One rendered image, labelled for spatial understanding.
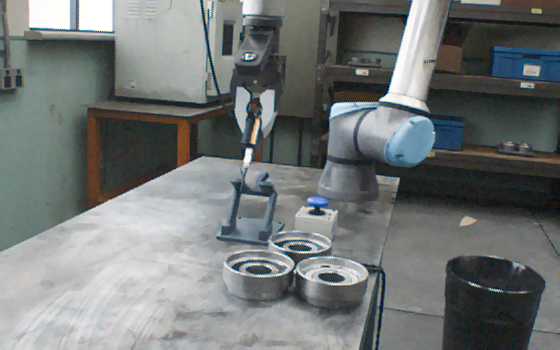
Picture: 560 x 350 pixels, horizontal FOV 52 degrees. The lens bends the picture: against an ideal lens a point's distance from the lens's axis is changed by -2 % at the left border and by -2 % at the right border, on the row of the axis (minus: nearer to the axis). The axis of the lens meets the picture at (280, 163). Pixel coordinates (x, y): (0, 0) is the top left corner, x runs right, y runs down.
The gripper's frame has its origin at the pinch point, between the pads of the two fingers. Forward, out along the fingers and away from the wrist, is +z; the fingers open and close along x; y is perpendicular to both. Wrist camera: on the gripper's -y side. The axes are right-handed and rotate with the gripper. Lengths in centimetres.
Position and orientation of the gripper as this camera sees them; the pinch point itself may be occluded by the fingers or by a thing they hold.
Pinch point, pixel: (254, 131)
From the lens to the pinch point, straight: 106.0
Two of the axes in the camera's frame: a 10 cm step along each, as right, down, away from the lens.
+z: -0.6, 9.8, 2.1
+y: 2.4, -1.9, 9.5
